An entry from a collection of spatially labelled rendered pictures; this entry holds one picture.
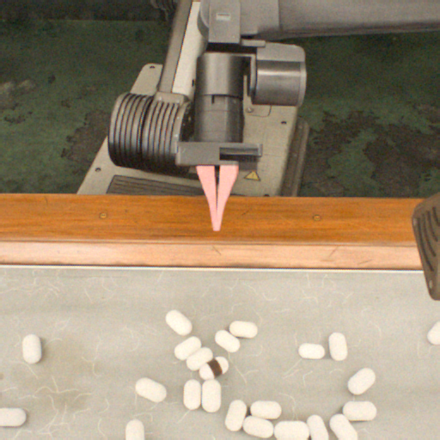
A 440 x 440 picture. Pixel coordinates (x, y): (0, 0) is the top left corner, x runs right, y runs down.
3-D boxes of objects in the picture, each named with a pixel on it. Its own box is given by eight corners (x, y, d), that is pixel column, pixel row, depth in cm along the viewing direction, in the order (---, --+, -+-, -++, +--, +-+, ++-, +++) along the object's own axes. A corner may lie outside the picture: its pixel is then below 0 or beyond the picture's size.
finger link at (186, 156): (236, 230, 66) (239, 148, 66) (173, 229, 66) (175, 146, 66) (235, 231, 73) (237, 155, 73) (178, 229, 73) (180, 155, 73)
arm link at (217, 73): (195, 57, 72) (198, 42, 67) (250, 59, 73) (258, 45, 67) (193, 113, 72) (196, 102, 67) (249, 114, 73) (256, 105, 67)
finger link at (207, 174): (258, 231, 66) (259, 148, 66) (194, 229, 66) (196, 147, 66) (255, 231, 73) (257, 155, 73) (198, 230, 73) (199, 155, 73)
